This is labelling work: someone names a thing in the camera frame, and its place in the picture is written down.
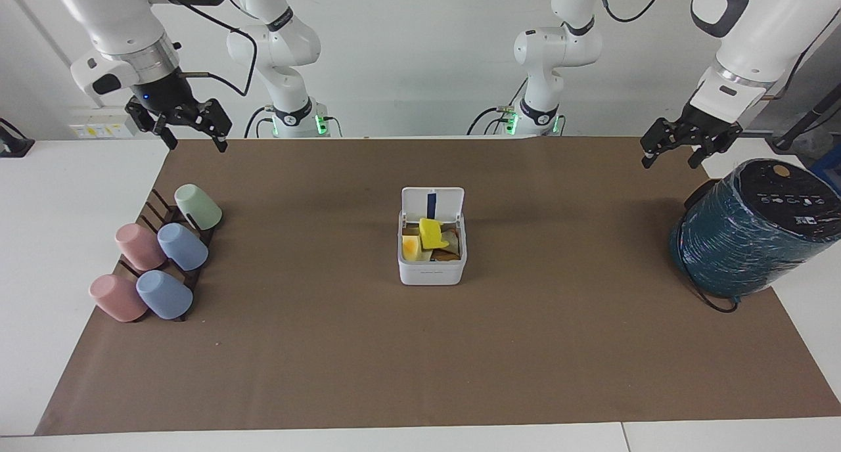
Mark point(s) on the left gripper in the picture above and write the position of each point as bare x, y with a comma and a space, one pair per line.
713, 127

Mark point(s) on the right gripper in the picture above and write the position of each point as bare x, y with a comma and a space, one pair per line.
164, 94

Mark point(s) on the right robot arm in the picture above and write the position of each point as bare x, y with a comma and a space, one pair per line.
125, 18

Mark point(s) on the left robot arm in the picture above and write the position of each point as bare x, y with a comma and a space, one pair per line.
755, 38

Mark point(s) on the small white trash can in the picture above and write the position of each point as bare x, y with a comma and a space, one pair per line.
431, 268

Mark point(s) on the green plastic cup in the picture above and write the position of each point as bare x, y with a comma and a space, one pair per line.
198, 207

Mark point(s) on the dark wooden cup rack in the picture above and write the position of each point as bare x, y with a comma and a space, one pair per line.
160, 209

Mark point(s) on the black stand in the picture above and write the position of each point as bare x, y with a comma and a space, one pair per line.
13, 143
808, 120

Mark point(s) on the blue plastic cup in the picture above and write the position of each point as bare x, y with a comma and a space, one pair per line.
184, 247
164, 295

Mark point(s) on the pink plastic cup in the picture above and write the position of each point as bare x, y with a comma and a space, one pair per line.
117, 298
139, 247

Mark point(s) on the blue box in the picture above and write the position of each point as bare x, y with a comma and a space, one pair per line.
829, 166

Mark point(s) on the orange yellow sponge piece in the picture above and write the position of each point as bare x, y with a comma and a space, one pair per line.
412, 247

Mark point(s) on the brown wrapper scrap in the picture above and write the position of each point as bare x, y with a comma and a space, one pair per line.
448, 255

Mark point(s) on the yellow sponge pieces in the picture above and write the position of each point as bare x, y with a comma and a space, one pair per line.
432, 234

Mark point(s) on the white wall socket strip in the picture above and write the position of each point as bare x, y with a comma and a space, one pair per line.
98, 127

